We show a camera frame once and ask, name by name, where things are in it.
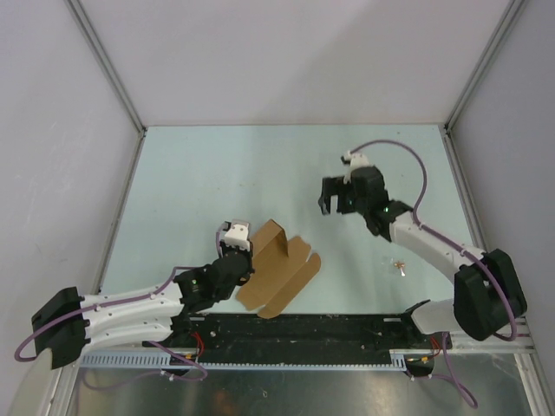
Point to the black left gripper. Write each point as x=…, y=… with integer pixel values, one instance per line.
x=248, y=254

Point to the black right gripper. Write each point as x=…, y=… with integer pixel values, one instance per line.
x=334, y=186

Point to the brown cardboard box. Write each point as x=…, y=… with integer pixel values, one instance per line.
x=283, y=267

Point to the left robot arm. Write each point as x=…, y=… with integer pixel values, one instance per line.
x=70, y=325

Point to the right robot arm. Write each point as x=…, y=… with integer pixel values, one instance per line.
x=487, y=293

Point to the small copper debris piece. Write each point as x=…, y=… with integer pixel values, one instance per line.
x=401, y=267

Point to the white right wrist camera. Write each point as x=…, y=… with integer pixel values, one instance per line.
x=353, y=161

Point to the right aluminium corner post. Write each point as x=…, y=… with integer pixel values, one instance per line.
x=494, y=45

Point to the aluminium corner post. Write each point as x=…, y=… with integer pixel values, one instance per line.
x=86, y=26
x=494, y=45

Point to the left aluminium corner post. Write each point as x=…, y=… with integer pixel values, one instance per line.
x=86, y=26

